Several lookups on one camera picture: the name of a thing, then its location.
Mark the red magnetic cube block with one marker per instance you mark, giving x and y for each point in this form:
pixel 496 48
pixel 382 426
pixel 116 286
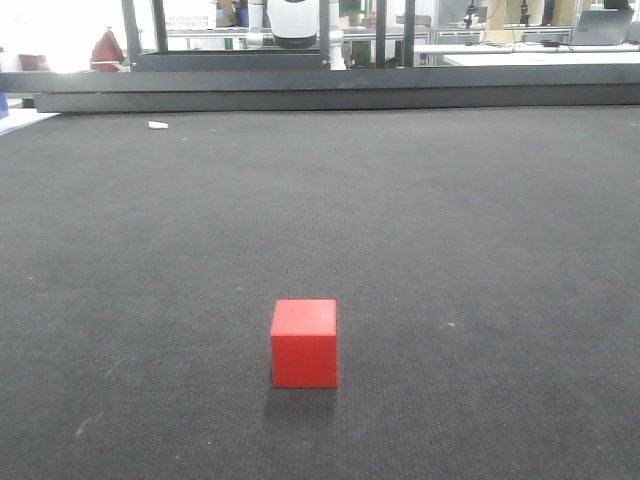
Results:
pixel 304 343

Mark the dark grey felt mat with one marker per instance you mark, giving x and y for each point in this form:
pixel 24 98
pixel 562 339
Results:
pixel 485 265

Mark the white paper scrap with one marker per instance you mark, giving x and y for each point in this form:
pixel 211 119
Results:
pixel 155 125

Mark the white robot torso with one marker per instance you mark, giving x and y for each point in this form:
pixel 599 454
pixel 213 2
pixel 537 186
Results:
pixel 296 25

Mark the red object in background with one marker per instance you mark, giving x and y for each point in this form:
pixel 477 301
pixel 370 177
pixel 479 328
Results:
pixel 107 55

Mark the grey laptop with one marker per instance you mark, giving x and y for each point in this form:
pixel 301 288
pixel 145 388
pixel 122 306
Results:
pixel 602 27

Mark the black metal frame rail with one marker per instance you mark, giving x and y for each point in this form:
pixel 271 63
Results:
pixel 316 90

